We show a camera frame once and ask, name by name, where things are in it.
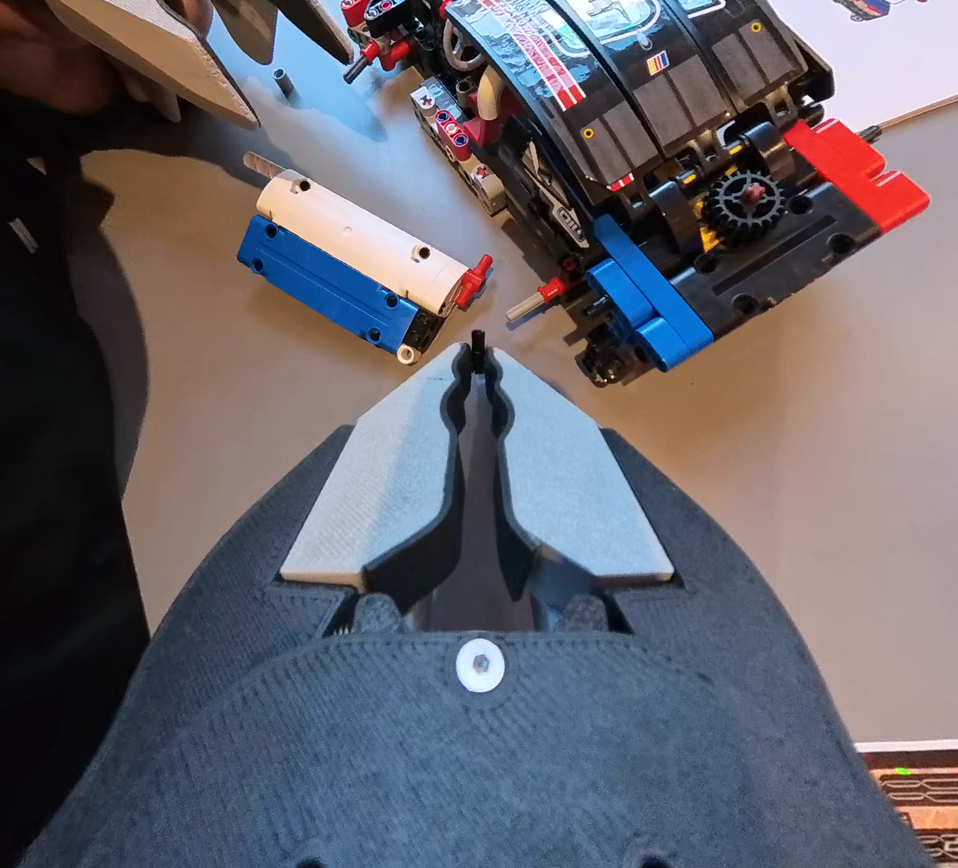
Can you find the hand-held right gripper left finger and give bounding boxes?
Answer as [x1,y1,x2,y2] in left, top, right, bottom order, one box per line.
[279,343,474,616]

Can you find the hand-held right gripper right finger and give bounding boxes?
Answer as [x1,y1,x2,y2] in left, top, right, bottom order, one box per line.
[486,348,676,603]

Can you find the white blue brick door panel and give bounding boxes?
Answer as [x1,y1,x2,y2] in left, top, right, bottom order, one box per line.
[237,151,495,366]

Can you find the grey desk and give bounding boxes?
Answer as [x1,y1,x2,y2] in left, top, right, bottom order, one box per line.
[78,0,958,745]

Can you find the person's left hand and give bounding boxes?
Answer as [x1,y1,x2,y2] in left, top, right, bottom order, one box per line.
[0,0,124,115]

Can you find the person's black jacket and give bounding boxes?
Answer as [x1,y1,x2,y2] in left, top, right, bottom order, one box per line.
[0,90,151,868]

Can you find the toy brick race car model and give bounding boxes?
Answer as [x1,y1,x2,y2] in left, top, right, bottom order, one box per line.
[340,0,931,389]

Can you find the colourful sticker sheet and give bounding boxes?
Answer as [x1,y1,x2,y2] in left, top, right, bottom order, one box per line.
[853,741,958,868]

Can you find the open white instruction booklet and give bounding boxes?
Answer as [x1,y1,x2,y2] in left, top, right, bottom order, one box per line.
[685,0,958,128]

